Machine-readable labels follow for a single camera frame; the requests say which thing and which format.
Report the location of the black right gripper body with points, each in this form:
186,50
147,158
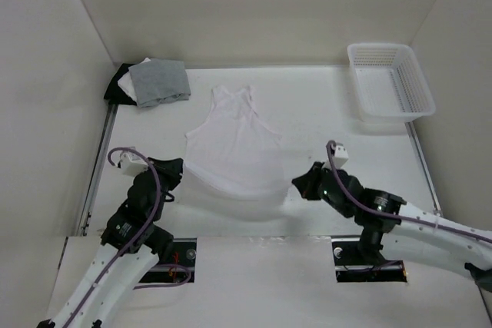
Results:
347,212

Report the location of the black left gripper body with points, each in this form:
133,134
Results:
162,203

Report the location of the white tank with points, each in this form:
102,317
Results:
234,151
127,83

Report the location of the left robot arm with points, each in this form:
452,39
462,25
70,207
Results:
130,246

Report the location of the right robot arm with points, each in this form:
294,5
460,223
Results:
393,229

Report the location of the folded grey tank top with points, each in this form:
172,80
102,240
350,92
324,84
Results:
160,82

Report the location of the folded black tank top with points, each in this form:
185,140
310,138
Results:
114,95

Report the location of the folded white tank top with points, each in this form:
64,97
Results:
127,83

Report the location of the white plastic basket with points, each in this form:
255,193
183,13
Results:
389,83

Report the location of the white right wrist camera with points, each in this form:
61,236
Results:
337,155

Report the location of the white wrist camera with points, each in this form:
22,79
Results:
131,164
337,155

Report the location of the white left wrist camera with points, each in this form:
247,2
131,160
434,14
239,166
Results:
131,164

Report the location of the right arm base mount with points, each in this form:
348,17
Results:
351,266

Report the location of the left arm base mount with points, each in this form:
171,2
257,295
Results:
178,266

